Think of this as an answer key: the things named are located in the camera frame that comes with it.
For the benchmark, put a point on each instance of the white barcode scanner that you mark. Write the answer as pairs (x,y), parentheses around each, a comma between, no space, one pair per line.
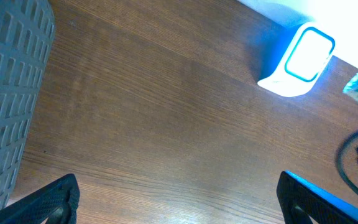
(297,60)

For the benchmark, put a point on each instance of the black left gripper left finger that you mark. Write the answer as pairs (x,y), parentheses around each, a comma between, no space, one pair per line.
(55,203)

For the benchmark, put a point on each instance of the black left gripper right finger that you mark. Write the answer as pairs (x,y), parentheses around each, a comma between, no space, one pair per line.
(303,202)

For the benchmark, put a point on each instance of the dark grey plastic basket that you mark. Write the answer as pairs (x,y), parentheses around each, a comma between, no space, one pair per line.
(27,30)

